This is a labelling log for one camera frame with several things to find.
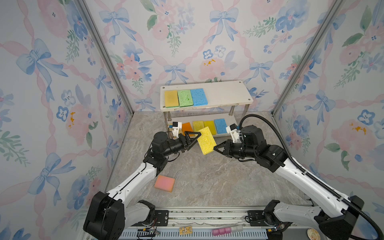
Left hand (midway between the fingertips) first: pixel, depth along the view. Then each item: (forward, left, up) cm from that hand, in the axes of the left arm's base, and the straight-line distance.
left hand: (200, 136), depth 69 cm
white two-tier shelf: (+23, -17, +4) cm, 29 cm away
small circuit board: (-34, +7, -29) cm, 45 cm away
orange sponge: (+23, +8, -21) cm, 33 cm away
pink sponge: (-11, +20, -30) cm, 37 cm away
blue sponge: (+21, +1, +5) cm, 22 cm away
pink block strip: (-34, -13, -27) cm, 45 cm away
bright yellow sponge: (+26, -9, -23) cm, 36 cm away
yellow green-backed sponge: (+20, +15, +5) cm, 25 cm away
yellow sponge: (-1, -3, -2) cm, 4 cm away
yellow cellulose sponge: (+26, 0, -22) cm, 34 cm away
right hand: (-5, -6, -2) cm, 8 cm away
